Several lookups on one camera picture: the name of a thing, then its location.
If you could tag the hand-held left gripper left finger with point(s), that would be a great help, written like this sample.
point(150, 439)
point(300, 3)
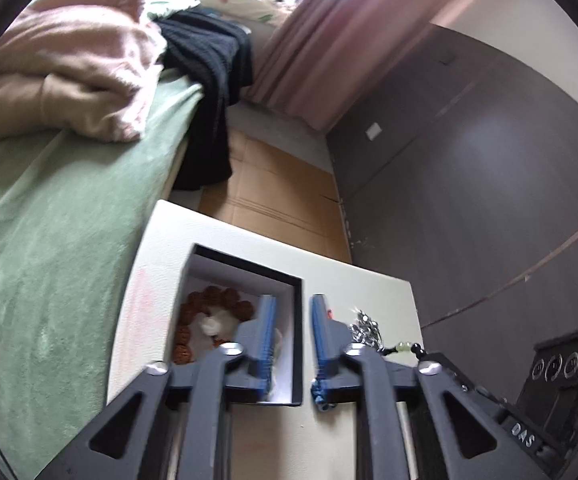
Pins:
point(267, 340)

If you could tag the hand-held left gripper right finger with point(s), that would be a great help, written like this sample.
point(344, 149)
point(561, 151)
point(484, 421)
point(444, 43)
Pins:
point(319, 340)

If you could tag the black jewelry box white interior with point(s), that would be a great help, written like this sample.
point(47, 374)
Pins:
point(289, 310)

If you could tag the green bead strand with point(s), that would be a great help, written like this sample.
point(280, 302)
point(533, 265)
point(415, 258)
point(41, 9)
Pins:
point(403, 347)

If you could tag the white stone pendant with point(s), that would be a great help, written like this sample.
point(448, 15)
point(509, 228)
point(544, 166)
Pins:
point(216, 323)

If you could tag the white bedside table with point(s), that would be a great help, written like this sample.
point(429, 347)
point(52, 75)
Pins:
point(369, 285)

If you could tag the flattened cardboard sheet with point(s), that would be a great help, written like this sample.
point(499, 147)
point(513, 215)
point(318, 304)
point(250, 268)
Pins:
point(279, 185)

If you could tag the dark wooden wardrobe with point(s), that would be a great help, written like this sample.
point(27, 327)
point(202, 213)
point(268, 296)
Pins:
point(469, 170)

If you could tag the green bed blanket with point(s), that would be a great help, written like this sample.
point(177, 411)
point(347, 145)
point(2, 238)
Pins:
point(59, 240)

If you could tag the black knit garment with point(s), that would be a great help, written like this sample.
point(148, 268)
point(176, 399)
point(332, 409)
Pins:
point(211, 90)

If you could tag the pink curtain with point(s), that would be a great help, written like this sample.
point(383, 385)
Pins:
point(349, 30)

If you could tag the pink fleece blanket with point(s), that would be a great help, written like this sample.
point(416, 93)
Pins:
point(74, 55)

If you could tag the white wall outlet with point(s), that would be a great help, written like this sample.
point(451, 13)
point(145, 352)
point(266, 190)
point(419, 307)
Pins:
point(374, 131)

